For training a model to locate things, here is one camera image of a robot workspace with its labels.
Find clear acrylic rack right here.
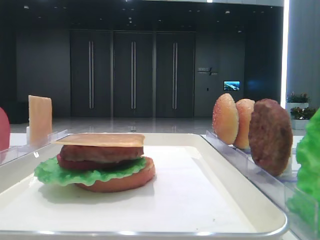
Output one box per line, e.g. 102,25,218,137
205,130,320,240

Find potted flower plant upper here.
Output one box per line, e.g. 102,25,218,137
286,92,310,112

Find clear acrylic rack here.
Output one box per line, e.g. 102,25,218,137
205,130,320,240
0,130,69,166

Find potted flower plant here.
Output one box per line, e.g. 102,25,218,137
286,92,310,112
290,107,316,130

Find potted flower plant lower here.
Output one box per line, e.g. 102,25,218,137
290,107,316,130

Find red tomato slice on burger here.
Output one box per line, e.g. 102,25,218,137
56,154,142,171

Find bottom bun slice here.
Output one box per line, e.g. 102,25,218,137
75,157,156,193

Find dark triple door panel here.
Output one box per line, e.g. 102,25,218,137
70,30,195,118

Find small wall display screen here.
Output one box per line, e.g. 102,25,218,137
223,81,240,91

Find white rectangular serving tray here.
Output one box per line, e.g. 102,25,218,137
0,133,289,240

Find green lettuce leaf on burger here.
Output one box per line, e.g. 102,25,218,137
34,156,147,186

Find red tomato slice in rack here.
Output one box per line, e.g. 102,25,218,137
0,108,11,151

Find upright cheese slice rear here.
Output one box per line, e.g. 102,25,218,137
28,95,53,145

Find brown meat patty on burger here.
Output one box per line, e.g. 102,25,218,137
59,145,144,163

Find sesame top bun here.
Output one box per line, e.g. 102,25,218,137
212,93,239,145

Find orange cheese slice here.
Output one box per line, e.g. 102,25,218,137
55,133,145,148

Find upright brown meat patty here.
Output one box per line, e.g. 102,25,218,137
248,98,293,177

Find upright green lettuce leaf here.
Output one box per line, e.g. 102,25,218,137
287,110,320,229

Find clear acrylic rack left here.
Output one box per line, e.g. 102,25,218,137
0,130,69,166

